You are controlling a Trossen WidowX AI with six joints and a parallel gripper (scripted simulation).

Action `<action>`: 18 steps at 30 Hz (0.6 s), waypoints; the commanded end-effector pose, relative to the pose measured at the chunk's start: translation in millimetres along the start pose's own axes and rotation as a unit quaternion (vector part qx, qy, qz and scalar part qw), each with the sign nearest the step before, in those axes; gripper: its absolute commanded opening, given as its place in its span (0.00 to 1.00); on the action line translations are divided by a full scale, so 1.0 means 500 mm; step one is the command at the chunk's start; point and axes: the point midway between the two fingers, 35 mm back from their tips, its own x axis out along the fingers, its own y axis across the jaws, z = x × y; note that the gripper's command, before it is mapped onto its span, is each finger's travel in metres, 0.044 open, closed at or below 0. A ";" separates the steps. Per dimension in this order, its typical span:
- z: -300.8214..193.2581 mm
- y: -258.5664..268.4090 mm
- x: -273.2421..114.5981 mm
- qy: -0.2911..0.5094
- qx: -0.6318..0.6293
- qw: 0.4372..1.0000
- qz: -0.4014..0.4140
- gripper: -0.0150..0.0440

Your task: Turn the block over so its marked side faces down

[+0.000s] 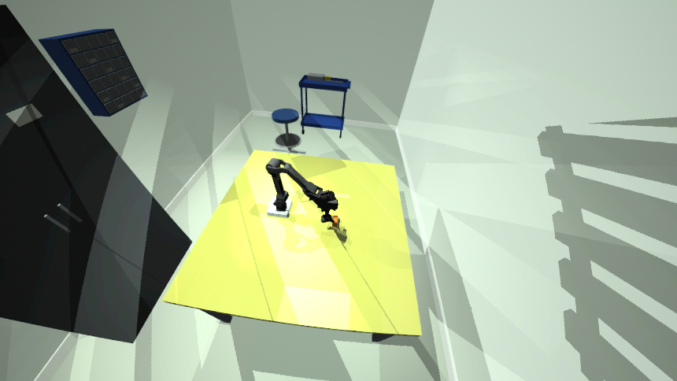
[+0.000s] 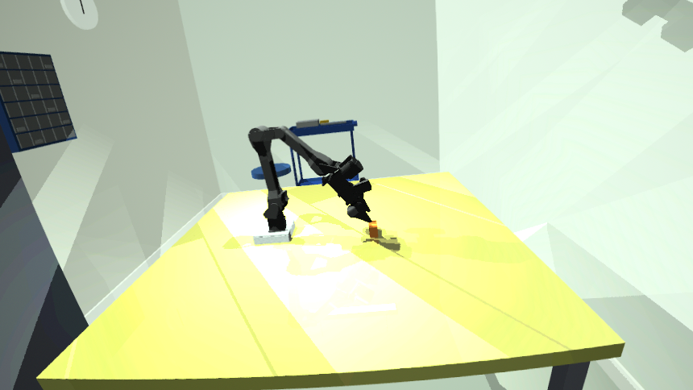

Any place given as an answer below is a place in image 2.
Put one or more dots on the orange block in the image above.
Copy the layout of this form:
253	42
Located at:
373	229

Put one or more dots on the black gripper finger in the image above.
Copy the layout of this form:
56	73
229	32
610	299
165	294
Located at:
366	206
362	215

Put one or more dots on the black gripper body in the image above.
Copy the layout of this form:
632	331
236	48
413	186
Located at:
355	204

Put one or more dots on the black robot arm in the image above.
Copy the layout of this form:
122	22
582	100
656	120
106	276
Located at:
261	140

